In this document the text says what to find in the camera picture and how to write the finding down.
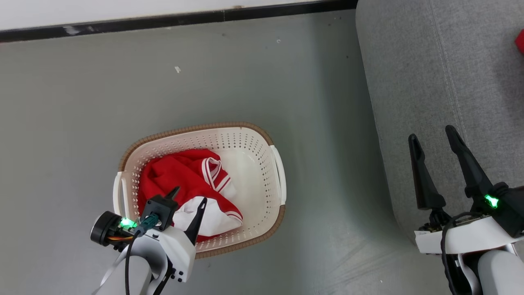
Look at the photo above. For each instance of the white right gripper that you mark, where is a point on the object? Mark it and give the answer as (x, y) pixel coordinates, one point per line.
(470, 235)

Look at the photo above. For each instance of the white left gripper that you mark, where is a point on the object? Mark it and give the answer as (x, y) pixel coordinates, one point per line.
(180, 254)

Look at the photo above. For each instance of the red white Bulls jersey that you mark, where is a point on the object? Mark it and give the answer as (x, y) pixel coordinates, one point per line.
(176, 176)

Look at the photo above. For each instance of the red fleece garment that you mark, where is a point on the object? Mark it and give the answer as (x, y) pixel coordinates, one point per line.
(520, 41)

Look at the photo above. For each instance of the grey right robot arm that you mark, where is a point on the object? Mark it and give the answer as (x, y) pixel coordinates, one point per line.
(501, 274)

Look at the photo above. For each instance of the white perforated laundry basket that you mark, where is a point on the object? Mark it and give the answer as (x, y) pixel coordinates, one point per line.
(254, 180)

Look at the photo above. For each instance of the grey fabric sofa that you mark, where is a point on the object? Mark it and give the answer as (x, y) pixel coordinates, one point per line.
(430, 73)

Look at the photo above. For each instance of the black baseboard strip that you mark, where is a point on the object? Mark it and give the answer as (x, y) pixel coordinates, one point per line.
(123, 21)

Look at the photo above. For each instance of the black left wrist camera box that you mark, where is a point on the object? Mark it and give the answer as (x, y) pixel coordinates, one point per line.
(161, 209)

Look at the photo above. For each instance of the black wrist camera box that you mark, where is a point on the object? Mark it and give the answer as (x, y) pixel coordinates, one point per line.
(507, 213)
(161, 209)

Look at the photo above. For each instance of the teal left camera connector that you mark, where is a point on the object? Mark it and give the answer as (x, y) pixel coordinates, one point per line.
(147, 223)

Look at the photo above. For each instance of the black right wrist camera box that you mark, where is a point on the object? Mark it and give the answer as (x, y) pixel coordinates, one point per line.
(507, 213)

